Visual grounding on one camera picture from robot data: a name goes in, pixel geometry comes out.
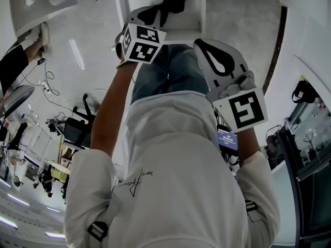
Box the person's left forearm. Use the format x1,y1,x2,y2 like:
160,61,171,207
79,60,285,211
89,60,140,160

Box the grey padded chair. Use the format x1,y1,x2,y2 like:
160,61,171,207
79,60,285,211
4,84,36,118

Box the black office chair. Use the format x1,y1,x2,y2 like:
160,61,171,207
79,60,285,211
63,93,97,149

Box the person's right forearm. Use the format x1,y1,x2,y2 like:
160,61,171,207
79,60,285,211
236,127,262,169

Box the person's white shirt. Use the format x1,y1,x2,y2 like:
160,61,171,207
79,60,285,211
63,91,281,248

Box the dark baseboard strip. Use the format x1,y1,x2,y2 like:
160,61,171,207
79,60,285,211
262,5,288,95

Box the blue screen monitor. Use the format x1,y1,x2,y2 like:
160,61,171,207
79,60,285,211
216,128,239,152

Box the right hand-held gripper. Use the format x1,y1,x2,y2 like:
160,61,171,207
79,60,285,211
193,38,268,134

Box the shoulder strap with black buckle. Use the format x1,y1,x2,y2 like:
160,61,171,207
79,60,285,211
244,199,257,213
87,221,109,242

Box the pale yellow table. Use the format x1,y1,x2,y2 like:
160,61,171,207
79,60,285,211
49,161,71,182

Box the black equipment with cables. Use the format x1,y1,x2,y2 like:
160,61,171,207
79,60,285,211
265,125,287,165

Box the person's blue jeans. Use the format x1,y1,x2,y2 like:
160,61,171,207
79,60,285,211
130,44,210,104

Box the ceiling strip lights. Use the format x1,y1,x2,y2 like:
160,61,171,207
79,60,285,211
0,177,67,240

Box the black bag with white tag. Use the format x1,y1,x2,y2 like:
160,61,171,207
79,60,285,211
291,79,318,103

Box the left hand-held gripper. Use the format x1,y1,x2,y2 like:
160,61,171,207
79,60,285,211
111,5,168,66

